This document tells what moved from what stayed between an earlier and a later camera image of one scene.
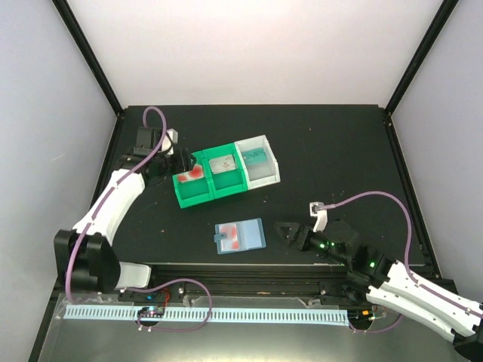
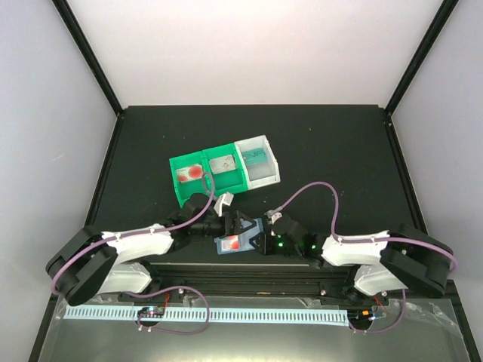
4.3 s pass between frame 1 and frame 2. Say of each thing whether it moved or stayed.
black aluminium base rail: stayed
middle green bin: stayed
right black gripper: moved
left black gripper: moved
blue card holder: stayed
